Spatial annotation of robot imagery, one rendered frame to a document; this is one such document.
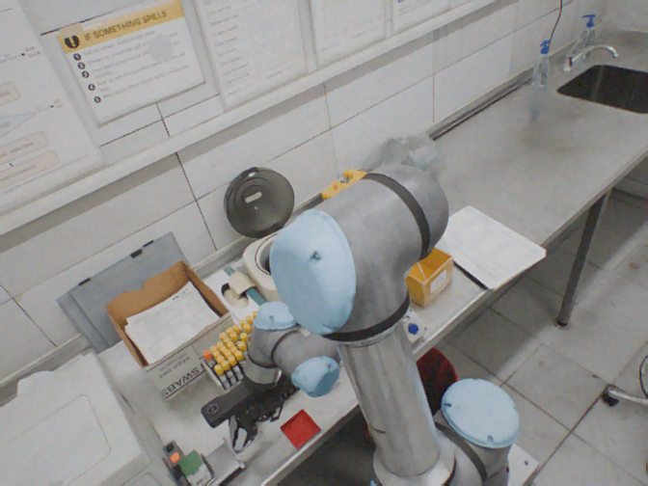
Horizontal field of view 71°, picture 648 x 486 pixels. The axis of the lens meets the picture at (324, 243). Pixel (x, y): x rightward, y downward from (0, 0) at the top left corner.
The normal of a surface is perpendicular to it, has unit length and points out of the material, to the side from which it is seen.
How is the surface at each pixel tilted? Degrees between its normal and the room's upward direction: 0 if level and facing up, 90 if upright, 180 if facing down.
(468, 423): 10
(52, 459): 0
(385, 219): 39
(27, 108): 93
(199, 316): 1
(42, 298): 90
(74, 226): 90
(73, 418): 0
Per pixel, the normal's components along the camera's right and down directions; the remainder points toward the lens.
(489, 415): 0.00, -0.79
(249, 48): 0.61, 0.50
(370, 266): 0.58, 0.11
